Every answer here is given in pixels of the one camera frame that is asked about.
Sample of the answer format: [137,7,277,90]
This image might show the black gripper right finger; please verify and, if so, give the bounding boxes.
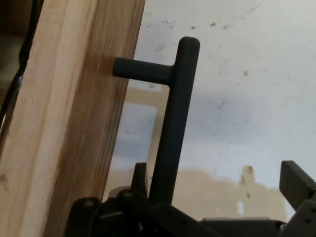
[279,159,316,237]

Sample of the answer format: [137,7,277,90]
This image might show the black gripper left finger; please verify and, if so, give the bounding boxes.
[65,162,206,237]

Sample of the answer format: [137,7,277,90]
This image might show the black drawer handle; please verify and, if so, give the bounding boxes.
[113,36,201,206]

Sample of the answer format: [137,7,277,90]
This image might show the wooden cabinet door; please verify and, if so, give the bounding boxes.
[0,0,147,237]

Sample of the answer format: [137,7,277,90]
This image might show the dark wooden drawer cabinet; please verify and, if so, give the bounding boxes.
[0,0,41,35]

